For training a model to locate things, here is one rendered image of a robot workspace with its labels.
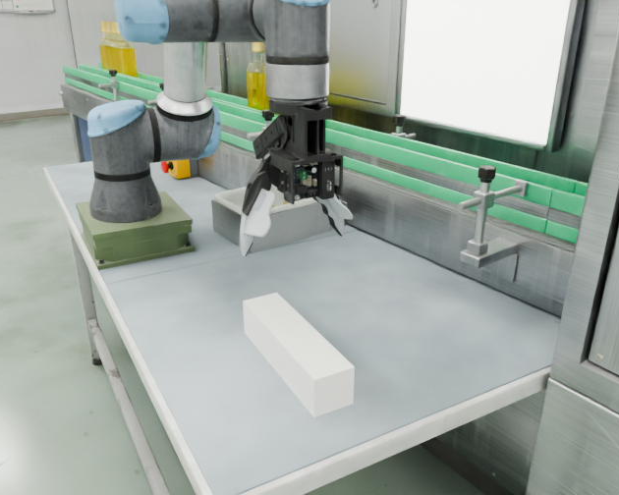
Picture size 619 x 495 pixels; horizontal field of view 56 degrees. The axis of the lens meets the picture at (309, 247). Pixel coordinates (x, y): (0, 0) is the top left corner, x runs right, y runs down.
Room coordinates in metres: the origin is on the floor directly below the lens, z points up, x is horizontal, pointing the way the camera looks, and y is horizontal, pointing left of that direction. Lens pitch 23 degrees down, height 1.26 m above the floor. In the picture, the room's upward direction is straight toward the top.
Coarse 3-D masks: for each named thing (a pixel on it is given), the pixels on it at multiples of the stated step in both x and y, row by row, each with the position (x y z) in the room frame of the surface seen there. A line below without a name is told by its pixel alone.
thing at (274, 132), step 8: (280, 120) 0.72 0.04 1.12; (272, 128) 0.73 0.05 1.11; (280, 128) 0.72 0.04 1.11; (264, 136) 0.76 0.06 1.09; (272, 136) 0.74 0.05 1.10; (280, 136) 0.72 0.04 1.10; (256, 144) 0.78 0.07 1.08; (264, 144) 0.76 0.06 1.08; (272, 144) 0.74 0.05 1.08; (256, 152) 0.78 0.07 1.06; (264, 152) 0.77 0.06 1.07
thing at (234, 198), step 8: (224, 192) 1.29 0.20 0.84; (232, 192) 1.30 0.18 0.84; (240, 192) 1.32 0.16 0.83; (280, 192) 1.38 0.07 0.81; (216, 200) 1.25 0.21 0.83; (224, 200) 1.23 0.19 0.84; (232, 200) 1.30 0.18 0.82; (240, 200) 1.31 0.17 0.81; (280, 200) 1.38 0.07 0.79; (304, 200) 1.23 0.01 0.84; (312, 200) 1.24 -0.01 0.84; (232, 208) 1.20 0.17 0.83; (240, 208) 1.18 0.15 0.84; (272, 208) 1.18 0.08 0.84; (280, 208) 1.19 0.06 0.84; (288, 208) 1.20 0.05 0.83
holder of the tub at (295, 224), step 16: (224, 208) 1.23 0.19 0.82; (304, 208) 1.23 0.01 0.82; (320, 208) 1.26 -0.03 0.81; (224, 224) 1.23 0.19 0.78; (240, 224) 1.18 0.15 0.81; (272, 224) 1.18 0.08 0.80; (288, 224) 1.20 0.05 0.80; (304, 224) 1.23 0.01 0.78; (320, 224) 1.26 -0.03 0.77; (256, 240) 1.15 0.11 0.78; (272, 240) 1.18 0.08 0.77; (288, 240) 1.20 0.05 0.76
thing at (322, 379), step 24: (264, 312) 0.79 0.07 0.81; (288, 312) 0.79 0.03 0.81; (264, 336) 0.75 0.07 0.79; (288, 336) 0.72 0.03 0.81; (312, 336) 0.72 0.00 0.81; (288, 360) 0.68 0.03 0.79; (312, 360) 0.66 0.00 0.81; (336, 360) 0.66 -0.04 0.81; (288, 384) 0.68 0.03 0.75; (312, 384) 0.62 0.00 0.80; (336, 384) 0.63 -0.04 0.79; (312, 408) 0.62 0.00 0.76; (336, 408) 0.63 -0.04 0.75
